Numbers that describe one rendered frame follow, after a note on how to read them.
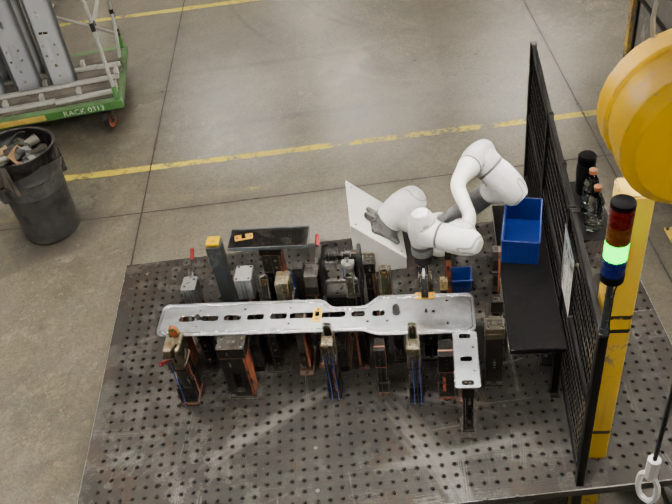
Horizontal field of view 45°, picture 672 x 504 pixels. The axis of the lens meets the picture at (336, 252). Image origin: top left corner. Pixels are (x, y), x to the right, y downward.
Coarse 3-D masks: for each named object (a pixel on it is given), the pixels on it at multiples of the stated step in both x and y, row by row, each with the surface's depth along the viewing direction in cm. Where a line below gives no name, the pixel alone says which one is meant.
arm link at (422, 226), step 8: (416, 208) 308; (424, 208) 307; (416, 216) 304; (424, 216) 303; (432, 216) 305; (408, 224) 308; (416, 224) 304; (424, 224) 303; (432, 224) 305; (440, 224) 305; (408, 232) 310; (416, 232) 306; (424, 232) 304; (432, 232) 304; (416, 240) 309; (424, 240) 306; (432, 240) 304; (416, 248) 313; (424, 248) 312
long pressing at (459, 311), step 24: (168, 312) 359; (192, 312) 357; (216, 312) 355; (240, 312) 354; (264, 312) 352; (288, 312) 350; (312, 312) 349; (384, 312) 344; (408, 312) 342; (432, 312) 341; (456, 312) 339
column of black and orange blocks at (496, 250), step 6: (492, 246) 338; (498, 246) 337; (492, 252) 338; (498, 252) 335; (492, 258) 342; (498, 258) 337; (492, 264) 344; (498, 264) 339; (492, 270) 344; (498, 270) 342; (492, 276) 349; (498, 276) 344; (492, 282) 350; (498, 282) 347; (492, 288) 350; (498, 288) 349
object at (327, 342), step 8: (328, 336) 331; (320, 344) 329; (328, 344) 328; (328, 352) 330; (336, 352) 340; (328, 360) 334; (336, 360) 336; (328, 368) 338; (336, 368) 339; (328, 376) 340; (336, 376) 342; (328, 384) 345; (336, 384) 345; (328, 392) 353; (336, 392) 348; (344, 392) 352; (336, 400) 350
